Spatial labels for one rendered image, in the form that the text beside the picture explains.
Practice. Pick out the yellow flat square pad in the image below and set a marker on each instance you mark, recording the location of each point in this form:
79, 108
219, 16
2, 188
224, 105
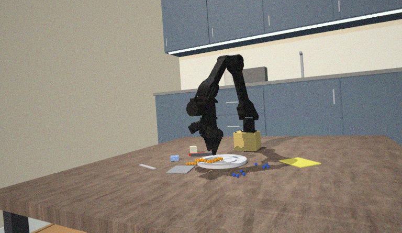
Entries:
298, 162

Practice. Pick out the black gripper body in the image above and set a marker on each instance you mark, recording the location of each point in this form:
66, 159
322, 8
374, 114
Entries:
211, 130

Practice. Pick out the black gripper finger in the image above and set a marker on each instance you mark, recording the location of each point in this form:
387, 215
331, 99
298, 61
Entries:
214, 144
206, 142

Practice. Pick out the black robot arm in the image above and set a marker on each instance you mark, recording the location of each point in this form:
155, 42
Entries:
204, 101

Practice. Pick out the white round plate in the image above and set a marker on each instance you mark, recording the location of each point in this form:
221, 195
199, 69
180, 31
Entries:
229, 161

